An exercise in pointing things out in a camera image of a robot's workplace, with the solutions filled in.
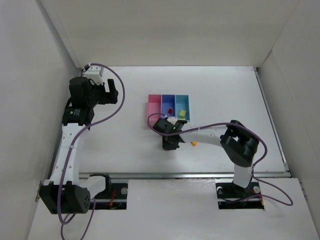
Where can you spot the metal front rail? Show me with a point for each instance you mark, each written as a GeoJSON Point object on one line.
{"type": "Point", "coordinates": [195, 175]}

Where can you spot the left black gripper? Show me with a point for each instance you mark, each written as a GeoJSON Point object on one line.
{"type": "Point", "coordinates": [108, 92]}

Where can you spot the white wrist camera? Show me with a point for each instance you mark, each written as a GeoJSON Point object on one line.
{"type": "Point", "coordinates": [170, 119]}
{"type": "Point", "coordinates": [95, 73]}

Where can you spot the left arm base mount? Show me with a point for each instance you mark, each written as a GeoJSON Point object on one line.
{"type": "Point", "coordinates": [108, 195]}

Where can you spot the pink container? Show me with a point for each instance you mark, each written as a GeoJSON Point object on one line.
{"type": "Point", "coordinates": [154, 108]}

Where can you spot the light blue container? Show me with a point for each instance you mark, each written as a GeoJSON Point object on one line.
{"type": "Point", "coordinates": [182, 103]}

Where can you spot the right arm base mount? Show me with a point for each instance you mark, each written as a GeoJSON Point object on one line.
{"type": "Point", "coordinates": [233, 197]}

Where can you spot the dark blue container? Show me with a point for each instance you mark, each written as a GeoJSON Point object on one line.
{"type": "Point", "coordinates": [168, 101]}

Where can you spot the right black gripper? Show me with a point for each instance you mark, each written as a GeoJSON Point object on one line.
{"type": "Point", "coordinates": [171, 141]}

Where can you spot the red yellow orange lego stack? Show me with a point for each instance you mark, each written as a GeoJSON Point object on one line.
{"type": "Point", "coordinates": [193, 144]}

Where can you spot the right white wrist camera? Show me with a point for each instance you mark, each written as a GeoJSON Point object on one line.
{"type": "Point", "coordinates": [170, 119]}

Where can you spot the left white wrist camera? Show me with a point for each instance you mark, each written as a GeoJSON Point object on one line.
{"type": "Point", "coordinates": [95, 73]}

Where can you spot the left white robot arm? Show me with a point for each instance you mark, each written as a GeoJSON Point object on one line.
{"type": "Point", "coordinates": [64, 192]}

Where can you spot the yellow-green lego block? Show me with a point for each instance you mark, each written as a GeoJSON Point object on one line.
{"type": "Point", "coordinates": [182, 114]}

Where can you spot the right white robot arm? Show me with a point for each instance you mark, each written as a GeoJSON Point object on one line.
{"type": "Point", "coordinates": [239, 144]}

